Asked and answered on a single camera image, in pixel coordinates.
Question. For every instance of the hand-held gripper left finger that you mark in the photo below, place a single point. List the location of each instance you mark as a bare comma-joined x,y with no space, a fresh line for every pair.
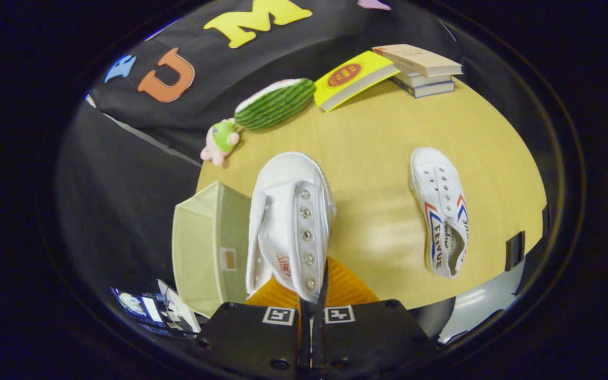
246,338

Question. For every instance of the black table edge clamp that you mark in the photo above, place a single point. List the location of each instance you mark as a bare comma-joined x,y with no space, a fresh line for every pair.
515,250

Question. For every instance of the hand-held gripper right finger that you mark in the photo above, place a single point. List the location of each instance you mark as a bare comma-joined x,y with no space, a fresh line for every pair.
372,338

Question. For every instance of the white canvas shoe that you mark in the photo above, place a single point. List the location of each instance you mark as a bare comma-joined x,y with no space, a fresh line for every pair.
441,200
288,211

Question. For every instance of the white cover book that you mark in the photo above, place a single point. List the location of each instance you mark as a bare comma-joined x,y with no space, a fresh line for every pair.
420,79

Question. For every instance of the pink and green plush toy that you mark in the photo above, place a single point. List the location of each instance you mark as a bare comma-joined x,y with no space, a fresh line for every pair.
224,138

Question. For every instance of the grey blue cover book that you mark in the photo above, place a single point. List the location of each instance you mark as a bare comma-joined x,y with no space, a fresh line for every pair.
428,89

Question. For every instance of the beige fabric storage box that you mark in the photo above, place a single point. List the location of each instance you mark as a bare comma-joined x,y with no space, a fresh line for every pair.
203,248

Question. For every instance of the black backdrop cloth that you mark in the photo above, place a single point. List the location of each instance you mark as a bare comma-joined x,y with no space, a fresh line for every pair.
124,200

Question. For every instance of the yellow book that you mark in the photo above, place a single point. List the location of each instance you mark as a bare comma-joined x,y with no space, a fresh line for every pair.
351,76

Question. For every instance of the tan cover book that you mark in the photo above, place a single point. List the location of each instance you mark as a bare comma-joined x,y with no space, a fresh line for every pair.
420,58

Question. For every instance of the watermelon slice plush toy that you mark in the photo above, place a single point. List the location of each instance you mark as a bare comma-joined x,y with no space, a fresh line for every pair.
275,105

